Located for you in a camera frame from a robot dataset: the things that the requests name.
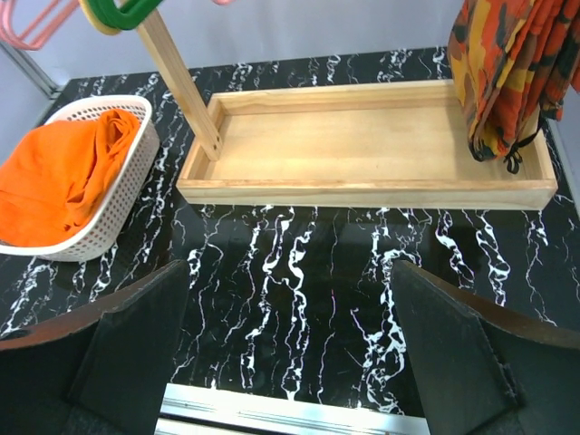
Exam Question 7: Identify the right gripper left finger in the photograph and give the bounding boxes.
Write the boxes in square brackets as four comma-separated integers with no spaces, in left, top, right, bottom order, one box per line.
[1,260,189,434]

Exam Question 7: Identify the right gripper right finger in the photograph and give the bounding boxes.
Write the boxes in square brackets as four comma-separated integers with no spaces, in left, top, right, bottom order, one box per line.
[391,260,579,434]

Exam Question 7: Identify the camouflage orange trousers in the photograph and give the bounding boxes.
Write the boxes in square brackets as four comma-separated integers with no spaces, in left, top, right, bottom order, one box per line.
[447,0,579,174]

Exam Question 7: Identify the green plastic hanger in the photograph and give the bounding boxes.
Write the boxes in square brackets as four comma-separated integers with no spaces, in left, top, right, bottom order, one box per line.
[87,0,162,31]

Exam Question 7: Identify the yellow plastic hanger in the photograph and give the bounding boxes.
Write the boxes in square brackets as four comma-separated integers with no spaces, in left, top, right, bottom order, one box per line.
[78,0,121,36]

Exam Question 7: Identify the white perforated plastic basket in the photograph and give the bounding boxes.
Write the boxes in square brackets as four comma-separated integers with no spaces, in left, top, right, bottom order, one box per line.
[1,95,160,262]

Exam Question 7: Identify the black marble pattern mat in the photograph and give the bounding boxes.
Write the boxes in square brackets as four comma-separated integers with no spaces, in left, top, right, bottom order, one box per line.
[1,72,579,416]

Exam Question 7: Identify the wooden clothes rack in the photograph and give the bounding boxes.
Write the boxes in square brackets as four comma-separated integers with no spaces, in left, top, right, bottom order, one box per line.
[138,12,557,210]

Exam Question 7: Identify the pink hangers bundle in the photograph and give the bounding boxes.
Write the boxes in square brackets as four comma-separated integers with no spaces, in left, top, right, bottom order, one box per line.
[1,0,80,51]

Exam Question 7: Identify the aluminium frame rail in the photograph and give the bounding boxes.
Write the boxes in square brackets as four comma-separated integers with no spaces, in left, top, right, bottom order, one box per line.
[160,383,430,434]

